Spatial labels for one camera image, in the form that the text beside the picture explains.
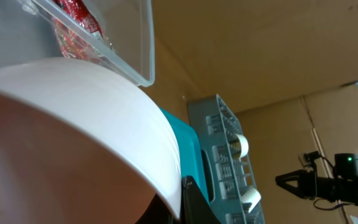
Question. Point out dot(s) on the pink bowl with rice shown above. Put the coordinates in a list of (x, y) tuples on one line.
[(82, 144)]

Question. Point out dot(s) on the white cup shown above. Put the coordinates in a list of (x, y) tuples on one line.
[(250, 199)]

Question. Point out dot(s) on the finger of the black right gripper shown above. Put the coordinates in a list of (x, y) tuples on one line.
[(293, 179), (301, 192)]

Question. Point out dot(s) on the grey dishwasher rack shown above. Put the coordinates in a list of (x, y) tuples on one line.
[(228, 175)]

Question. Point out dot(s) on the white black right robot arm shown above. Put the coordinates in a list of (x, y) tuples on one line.
[(346, 165)]

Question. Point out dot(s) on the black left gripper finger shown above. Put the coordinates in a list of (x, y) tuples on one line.
[(194, 207)]

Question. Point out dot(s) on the teal serving tray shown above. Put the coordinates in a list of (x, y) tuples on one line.
[(190, 152)]

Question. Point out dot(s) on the red snack wrapper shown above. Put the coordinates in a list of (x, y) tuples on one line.
[(71, 44)]

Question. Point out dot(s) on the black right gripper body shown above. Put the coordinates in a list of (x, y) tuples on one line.
[(326, 188)]

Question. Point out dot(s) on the clear plastic bin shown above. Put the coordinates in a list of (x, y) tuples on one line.
[(27, 34)]

